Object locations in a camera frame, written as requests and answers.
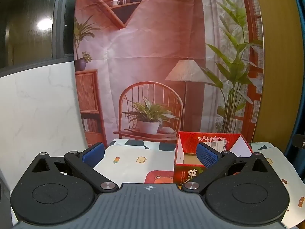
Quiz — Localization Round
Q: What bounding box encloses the yellow wooden board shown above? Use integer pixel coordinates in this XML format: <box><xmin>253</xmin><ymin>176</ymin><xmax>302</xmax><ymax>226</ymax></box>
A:
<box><xmin>248</xmin><ymin>0</ymin><xmax>298</xmax><ymax>148</ymax></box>

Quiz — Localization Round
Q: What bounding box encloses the dark glass window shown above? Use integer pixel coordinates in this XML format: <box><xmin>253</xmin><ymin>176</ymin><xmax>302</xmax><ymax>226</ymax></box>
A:
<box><xmin>0</xmin><ymin>0</ymin><xmax>79</xmax><ymax>69</ymax></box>

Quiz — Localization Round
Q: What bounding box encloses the red strawberry-print cardboard box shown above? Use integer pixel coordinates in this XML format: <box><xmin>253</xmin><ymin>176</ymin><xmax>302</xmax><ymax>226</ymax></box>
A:
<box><xmin>173</xmin><ymin>132</ymin><xmax>253</xmax><ymax>189</ymax></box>

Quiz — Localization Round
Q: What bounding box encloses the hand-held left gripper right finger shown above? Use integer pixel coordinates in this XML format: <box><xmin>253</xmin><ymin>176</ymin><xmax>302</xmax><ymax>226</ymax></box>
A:
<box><xmin>182</xmin><ymin>143</ymin><xmax>271</xmax><ymax>193</ymax></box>

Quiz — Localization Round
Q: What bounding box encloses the small black object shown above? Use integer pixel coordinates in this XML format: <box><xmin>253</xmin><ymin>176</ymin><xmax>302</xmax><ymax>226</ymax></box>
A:
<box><xmin>293</xmin><ymin>135</ymin><xmax>305</xmax><ymax>149</ymax></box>

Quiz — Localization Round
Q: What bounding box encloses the bear-print table mat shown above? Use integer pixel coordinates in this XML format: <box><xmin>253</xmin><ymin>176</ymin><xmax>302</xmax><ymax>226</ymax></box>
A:
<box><xmin>93</xmin><ymin>138</ymin><xmax>305</xmax><ymax>228</ymax></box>

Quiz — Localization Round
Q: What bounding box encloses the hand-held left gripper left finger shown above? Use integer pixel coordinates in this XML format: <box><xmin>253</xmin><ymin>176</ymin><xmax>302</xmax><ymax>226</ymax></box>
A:
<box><xmin>30</xmin><ymin>142</ymin><xmax>119</xmax><ymax>193</ymax></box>

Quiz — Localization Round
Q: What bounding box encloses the printed room-scene wall backdrop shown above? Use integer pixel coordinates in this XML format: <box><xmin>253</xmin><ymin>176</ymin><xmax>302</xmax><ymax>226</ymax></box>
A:
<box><xmin>73</xmin><ymin>0</ymin><xmax>265</xmax><ymax>149</ymax></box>

